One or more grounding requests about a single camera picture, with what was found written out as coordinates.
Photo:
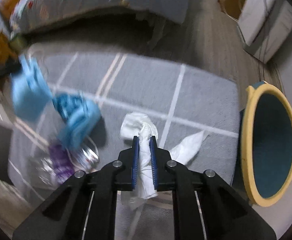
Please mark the teal yellow-rimmed trash bin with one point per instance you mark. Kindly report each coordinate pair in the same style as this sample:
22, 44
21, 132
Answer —
265, 144

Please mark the white air purifier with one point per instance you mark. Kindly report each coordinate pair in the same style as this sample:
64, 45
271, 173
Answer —
264, 25

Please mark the grey checked rug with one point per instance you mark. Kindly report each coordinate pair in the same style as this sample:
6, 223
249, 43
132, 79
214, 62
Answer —
179, 99

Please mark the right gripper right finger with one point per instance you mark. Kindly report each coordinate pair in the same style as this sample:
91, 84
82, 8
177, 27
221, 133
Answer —
159, 158

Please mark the white tissue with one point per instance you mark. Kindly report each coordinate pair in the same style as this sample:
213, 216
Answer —
188, 148
140, 125

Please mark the teal crumpled wrapper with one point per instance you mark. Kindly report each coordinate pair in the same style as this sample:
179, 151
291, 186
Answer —
67, 104

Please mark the purple spray bottle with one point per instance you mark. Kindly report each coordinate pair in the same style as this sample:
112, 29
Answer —
62, 166

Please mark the green can under bed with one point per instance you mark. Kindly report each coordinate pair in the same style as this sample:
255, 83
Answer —
17, 42

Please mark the light blue face mask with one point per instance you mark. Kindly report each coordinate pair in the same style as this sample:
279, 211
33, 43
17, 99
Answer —
30, 92

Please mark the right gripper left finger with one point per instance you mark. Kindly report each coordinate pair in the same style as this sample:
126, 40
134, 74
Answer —
127, 177

